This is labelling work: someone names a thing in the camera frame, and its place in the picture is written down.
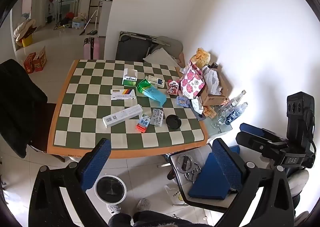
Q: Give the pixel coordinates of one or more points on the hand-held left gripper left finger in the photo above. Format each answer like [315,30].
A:
[97,163]

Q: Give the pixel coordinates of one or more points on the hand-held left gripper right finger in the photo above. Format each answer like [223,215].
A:
[227,164]

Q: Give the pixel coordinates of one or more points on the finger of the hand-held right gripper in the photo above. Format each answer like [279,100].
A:
[250,128]
[252,143]

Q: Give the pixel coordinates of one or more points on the green white medicine box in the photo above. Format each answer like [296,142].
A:
[130,81]

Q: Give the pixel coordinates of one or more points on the person's right forearm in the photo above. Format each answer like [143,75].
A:
[298,182]

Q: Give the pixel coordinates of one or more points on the plastic bottle with blue label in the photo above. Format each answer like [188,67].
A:
[233,115]

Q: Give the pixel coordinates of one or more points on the blue foam pad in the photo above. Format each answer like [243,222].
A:
[207,182]

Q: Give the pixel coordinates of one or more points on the glass side table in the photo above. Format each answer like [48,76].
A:
[222,131]

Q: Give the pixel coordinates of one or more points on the white bin with black liner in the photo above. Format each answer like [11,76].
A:
[110,188]

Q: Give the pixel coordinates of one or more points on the clear glass bottle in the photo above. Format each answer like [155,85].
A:
[236,99]
[221,117]

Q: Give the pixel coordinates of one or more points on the black framed stool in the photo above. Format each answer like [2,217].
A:
[212,206]

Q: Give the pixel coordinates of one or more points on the orange snack packet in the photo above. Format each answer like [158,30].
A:
[208,112]

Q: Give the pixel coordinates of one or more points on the brown cardboard box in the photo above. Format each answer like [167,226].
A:
[212,99]

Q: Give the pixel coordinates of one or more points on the grey fluffy slipper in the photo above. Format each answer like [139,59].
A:
[113,209]
[143,204]

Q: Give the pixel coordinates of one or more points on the long white box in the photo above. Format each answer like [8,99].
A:
[122,115]

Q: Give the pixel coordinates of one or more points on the white crumpled wrapper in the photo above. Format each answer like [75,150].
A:
[197,105]

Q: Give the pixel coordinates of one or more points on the clear plastic bag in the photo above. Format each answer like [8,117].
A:
[175,193]

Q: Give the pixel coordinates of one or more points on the red blue small carton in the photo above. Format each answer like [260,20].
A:
[143,123]

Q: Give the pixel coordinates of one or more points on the white plastic bag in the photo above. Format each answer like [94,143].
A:
[212,79]

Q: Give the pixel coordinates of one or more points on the dark wooden chair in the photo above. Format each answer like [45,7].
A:
[42,127]

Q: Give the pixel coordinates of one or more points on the black round lid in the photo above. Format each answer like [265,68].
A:
[173,122]

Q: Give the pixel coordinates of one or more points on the white box with coloured stripes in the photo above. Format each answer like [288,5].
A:
[122,95]

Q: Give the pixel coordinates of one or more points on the pink floral bag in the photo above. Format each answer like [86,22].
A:
[191,83]

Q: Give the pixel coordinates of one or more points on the silver blister pack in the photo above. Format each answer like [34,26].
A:
[157,117]

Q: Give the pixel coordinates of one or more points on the green white checkered tablecloth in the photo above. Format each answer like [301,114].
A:
[100,87]

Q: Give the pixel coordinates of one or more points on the yellow snack bag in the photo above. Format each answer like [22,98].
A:
[201,57]

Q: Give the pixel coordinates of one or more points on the red snack packet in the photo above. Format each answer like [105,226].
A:
[173,87]

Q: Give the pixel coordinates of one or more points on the green foil packet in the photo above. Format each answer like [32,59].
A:
[142,87]

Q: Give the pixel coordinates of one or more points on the blue plastic packet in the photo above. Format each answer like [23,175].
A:
[156,96]

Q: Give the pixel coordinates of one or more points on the peach cushion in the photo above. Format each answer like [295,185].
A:
[181,59]

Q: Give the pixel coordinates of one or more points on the white blue medicine box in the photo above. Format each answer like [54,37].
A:
[155,81]

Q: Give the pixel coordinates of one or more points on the black office chair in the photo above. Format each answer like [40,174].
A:
[20,97]

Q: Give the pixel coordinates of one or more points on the grey cushion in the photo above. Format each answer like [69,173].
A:
[172,44]

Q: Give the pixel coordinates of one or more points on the pink suitcase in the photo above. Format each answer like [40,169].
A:
[97,48]

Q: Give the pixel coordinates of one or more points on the white cushion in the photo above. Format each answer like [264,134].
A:
[160,57]

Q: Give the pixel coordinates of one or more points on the lilac suitcase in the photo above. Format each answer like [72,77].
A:
[87,48]

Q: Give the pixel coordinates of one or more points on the grey folding bed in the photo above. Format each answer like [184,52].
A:
[130,49]

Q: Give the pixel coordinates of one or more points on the dustpan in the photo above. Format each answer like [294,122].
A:
[92,32]

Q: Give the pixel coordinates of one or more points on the broom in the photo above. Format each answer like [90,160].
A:
[82,33]

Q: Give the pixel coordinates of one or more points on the blue storage box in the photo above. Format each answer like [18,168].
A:
[77,24]

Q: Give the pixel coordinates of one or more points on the yellow bin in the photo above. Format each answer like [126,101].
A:
[27,41]

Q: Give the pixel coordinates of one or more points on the white fridge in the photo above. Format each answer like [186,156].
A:
[105,19]

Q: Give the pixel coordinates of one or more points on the pile of bedding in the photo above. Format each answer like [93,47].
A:
[23,28]

